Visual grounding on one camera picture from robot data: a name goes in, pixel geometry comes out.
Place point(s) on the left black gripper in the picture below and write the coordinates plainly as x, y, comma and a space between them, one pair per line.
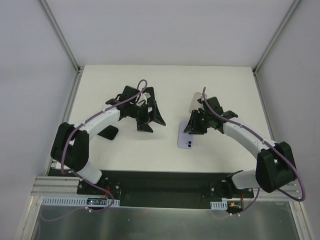
149, 110

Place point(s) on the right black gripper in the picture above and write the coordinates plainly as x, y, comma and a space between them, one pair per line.
197, 121

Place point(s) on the clear phone case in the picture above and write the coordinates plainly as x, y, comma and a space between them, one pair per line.
196, 102

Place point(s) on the purple phone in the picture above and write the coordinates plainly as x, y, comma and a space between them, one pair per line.
184, 140

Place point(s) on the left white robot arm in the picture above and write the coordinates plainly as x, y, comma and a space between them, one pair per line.
72, 141

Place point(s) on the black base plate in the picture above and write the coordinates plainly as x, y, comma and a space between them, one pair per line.
150, 189

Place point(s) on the right white cable duct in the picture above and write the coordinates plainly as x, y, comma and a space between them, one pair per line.
219, 205

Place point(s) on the white cable duct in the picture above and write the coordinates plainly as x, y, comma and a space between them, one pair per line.
219, 205
65, 201

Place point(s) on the aluminium rail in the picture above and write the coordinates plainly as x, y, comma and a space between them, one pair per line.
55, 186

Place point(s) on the left white cable duct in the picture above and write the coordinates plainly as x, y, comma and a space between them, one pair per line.
65, 201

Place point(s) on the left aluminium frame post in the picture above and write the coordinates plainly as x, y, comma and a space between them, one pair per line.
59, 34

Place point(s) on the aluminium frame post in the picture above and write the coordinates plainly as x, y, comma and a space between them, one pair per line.
59, 34
277, 34

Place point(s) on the right aluminium frame post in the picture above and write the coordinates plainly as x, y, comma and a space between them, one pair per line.
277, 34

